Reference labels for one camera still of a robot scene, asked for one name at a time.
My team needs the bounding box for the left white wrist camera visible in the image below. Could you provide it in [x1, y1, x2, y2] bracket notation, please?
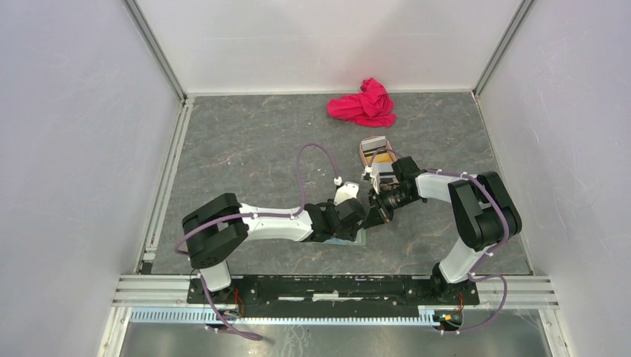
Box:
[333, 176, 359, 205]

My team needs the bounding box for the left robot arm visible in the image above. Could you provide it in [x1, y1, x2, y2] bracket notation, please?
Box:
[174, 193, 365, 303]

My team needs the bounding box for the red cloth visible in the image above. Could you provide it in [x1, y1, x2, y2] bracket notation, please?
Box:
[327, 77, 397, 127]

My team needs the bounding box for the white striped credit card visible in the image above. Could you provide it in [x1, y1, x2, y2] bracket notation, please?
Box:
[360, 136, 388, 152]

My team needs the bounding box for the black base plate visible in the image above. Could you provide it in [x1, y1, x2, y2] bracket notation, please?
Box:
[211, 274, 480, 318]

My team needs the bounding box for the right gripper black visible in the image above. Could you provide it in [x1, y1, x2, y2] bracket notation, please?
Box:
[362, 185, 417, 228]

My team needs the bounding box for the green card holder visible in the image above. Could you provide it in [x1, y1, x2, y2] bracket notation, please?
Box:
[324, 228, 367, 246]

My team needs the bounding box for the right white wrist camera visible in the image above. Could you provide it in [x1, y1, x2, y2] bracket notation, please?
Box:
[361, 162, 399, 192]

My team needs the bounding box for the white slotted cable duct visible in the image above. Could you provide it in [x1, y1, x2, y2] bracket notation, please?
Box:
[129, 307, 439, 327]

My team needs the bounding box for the yellow credit card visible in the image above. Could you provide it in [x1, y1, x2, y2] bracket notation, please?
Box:
[366, 151, 396, 165]

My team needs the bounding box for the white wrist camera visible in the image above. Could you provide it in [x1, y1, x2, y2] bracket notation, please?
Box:
[361, 162, 399, 192]
[333, 176, 359, 205]

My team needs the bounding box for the pink oval tray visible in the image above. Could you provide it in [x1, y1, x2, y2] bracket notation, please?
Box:
[359, 136, 399, 173]

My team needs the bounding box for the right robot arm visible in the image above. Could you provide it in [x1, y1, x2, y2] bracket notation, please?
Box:
[365, 156, 522, 303]

